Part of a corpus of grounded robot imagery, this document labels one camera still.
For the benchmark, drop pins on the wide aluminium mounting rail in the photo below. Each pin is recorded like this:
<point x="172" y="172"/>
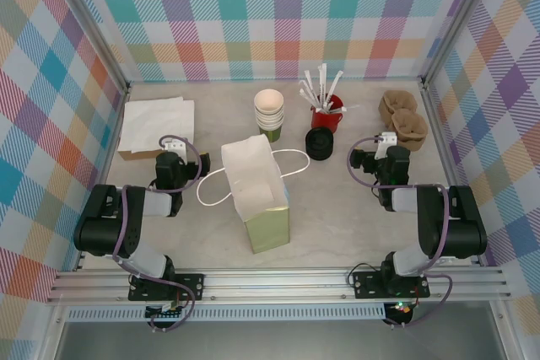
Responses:
<point x="274" y="284"/>

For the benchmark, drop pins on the grey metal base panel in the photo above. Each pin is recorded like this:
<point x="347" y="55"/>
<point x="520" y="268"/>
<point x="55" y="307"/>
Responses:
<point x="274" y="341"/>

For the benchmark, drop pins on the brown cardboard napkin box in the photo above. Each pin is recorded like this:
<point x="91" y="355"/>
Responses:
<point x="139" y="155"/>

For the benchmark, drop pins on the white paper napkin stack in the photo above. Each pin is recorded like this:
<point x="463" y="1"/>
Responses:
<point x="156" y="121"/>

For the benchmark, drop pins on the aluminium upright frame post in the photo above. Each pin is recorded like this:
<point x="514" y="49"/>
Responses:
<point x="90" y="27"/>
<point x="457" y="18"/>

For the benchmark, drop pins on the red enamel mug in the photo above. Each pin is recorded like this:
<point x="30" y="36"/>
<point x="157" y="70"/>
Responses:
<point x="327" y="121"/>

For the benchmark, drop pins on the small black circuit board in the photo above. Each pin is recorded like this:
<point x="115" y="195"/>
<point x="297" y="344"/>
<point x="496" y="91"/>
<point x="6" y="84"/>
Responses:
<point x="166" y="314"/>

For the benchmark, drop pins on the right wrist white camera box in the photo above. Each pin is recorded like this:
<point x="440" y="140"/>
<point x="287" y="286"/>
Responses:
<point x="387" y="141"/>

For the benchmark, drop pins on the aluminium side frame rail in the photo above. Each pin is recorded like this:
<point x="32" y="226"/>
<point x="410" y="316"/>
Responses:
<point x="110" y="145"/>
<point x="442" y="145"/>

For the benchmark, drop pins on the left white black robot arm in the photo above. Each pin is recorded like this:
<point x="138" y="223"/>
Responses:
<point x="97" y="229"/>

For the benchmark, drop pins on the white green paper gift bag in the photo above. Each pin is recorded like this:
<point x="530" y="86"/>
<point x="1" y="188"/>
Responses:
<point x="253" y="174"/>

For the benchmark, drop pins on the black plastic cup lid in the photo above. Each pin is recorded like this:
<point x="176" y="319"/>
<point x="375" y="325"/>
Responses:
<point x="320" y="135"/>

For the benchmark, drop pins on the small lit circuit board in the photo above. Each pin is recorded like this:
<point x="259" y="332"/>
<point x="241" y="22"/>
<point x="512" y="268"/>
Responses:
<point x="401" y="307"/>

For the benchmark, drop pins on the stacked black plastic cup lids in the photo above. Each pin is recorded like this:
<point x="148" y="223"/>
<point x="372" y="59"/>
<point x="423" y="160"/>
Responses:
<point x="320" y="154"/>

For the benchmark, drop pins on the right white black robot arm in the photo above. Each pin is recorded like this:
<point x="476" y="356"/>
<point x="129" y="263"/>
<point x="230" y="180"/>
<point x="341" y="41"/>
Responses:
<point x="460" y="229"/>

